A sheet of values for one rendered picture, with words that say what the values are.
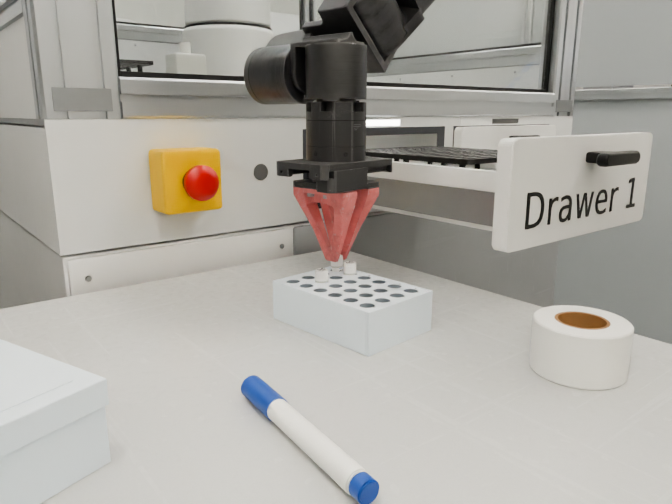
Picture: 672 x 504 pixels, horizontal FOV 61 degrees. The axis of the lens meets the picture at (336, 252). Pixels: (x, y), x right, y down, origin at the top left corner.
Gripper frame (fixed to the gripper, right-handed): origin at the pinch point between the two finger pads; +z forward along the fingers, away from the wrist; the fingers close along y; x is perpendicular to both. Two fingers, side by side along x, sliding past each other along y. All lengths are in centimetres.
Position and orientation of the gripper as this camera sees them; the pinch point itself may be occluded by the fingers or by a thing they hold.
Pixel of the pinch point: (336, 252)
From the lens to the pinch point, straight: 56.8
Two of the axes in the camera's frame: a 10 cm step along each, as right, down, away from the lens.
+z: 0.0, 9.7, 2.4
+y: -6.7, 1.8, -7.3
